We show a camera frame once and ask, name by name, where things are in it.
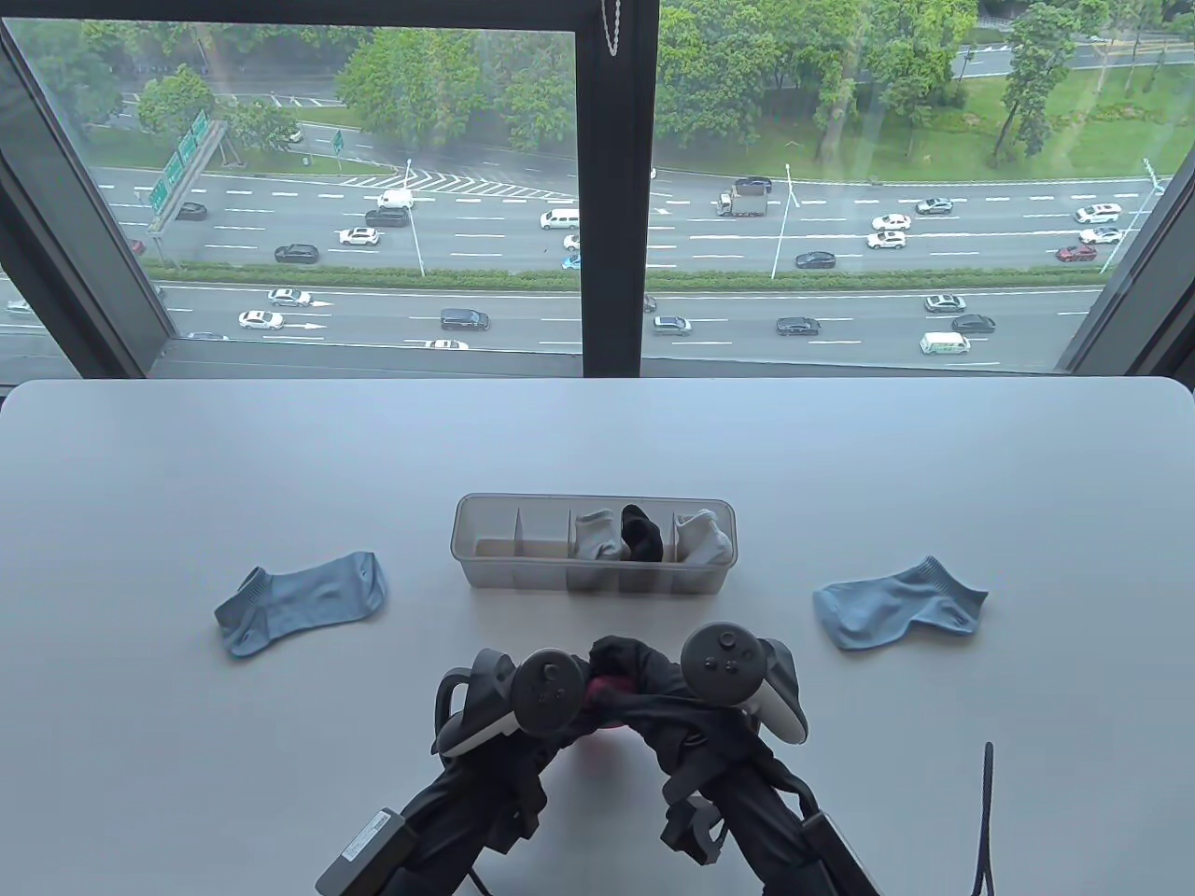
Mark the person's right hand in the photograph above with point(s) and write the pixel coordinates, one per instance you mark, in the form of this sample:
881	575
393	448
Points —
691	737

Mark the person's left hand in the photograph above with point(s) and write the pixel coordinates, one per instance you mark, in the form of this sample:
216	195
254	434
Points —
523	758

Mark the white sock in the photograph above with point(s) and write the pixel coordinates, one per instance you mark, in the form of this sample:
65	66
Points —
717	551
691	523

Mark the black sock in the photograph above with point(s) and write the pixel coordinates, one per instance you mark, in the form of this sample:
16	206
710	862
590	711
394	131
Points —
637	521
649	549

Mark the light blue sock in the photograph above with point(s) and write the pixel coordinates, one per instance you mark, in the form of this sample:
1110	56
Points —
299	597
896	607

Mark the person's right forearm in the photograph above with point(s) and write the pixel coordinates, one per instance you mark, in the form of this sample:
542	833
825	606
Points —
756	831

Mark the grey handheld controller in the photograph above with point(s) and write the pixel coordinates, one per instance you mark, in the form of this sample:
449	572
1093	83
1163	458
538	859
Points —
546	691
719	663

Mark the black box with white label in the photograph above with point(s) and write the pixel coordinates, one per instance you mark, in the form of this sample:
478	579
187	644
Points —
840	854
364	849

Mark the clear plastic divided organizer box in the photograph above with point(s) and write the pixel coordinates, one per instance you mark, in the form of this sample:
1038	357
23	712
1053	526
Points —
513	574

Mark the green road sign gantry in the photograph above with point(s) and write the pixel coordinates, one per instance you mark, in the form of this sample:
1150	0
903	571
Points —
173	173

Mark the dark window frame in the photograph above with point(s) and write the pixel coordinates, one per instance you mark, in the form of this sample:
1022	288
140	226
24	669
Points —
611	233

